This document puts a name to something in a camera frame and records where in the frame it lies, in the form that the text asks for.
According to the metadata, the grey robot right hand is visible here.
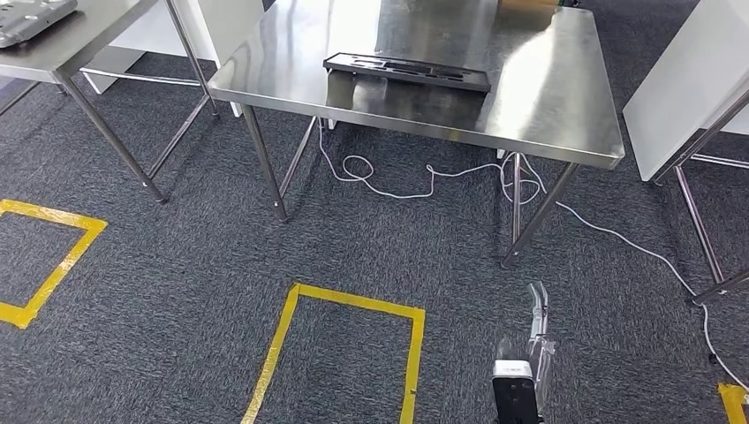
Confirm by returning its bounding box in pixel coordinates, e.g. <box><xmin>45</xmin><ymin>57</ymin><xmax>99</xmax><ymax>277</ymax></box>
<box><xmin>496</xmin><ymin>282</ymin><xmax>557</xmax><ymax>412</ymax></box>

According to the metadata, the black plastic panel part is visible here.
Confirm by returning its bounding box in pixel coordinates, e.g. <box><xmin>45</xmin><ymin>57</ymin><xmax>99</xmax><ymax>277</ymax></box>
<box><xmin>322</xmin><ymin>51</ymin><xmax>493</xmax><ymax>95</ymax></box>

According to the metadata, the stainless steel workbench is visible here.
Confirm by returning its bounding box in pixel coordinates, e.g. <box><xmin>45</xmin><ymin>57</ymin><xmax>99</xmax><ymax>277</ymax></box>
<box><xmin>0</xmin><ymin>0</ymin><xmax>221</xmax><ymax>205</ymax></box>
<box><xmin>208</xmin><ymin>0</ymin><xmax>626</xmax><ymax>271</ymax></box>

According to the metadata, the grey metal plate part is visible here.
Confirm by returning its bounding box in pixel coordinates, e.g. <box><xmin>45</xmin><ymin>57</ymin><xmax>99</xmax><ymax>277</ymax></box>
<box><xmin>0</xmin><ymin>0</ymin><xmax>79</xmax><ymax>49</ymax></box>

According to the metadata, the yellow floor tape square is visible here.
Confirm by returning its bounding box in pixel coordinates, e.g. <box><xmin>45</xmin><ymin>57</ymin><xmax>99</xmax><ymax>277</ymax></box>
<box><xmin>240</xmin><ymin>283</ymin><xmax>427</xmax><ymax>424</ymax></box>
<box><xmin>0</xmin><ymin>199</ymin><xmax>110</xmax><ymax>330</ymax></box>

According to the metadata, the white board panel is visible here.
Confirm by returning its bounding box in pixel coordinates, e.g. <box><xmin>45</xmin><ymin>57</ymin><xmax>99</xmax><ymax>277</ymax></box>
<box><xmin>622</xmin><ymin>0</ymin><xmax>749</xmax><ymax>183</ymax></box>

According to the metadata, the white floor cable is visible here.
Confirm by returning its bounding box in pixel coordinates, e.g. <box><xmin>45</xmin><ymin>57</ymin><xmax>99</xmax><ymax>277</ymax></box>
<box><xmin>315</xmin><ymin>117</ymin><xmax>749</xmax><ymax>393</ymax></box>

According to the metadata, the steel table frame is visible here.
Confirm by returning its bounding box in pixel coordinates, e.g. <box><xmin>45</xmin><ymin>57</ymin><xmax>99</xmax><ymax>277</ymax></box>
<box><xmin>649</xmin><ymin>87</ymin><xmax>749</xmax><ymax>307</ymax></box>

